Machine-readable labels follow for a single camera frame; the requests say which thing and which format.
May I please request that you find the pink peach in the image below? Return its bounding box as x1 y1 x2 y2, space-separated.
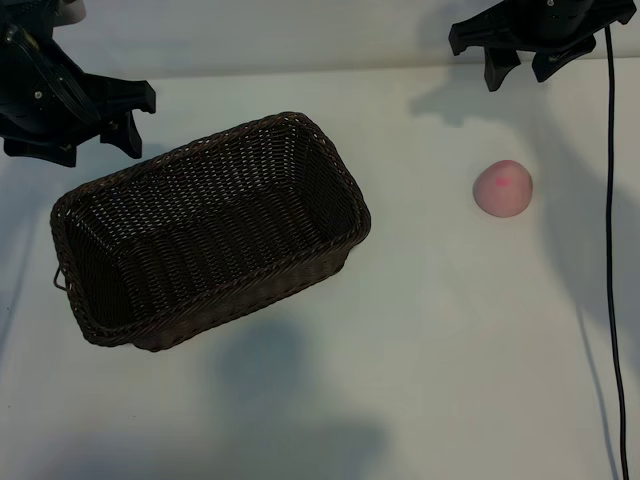
472 159 534 218

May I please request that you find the dark brown wicker basket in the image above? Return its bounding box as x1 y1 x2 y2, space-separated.
49 111 373 353

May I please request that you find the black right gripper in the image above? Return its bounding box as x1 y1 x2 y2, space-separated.
448 0 631 93

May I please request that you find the black cable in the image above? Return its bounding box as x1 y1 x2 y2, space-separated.
603 23 632 480

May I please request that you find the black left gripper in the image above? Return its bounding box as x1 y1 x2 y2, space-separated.
0 23 157 168

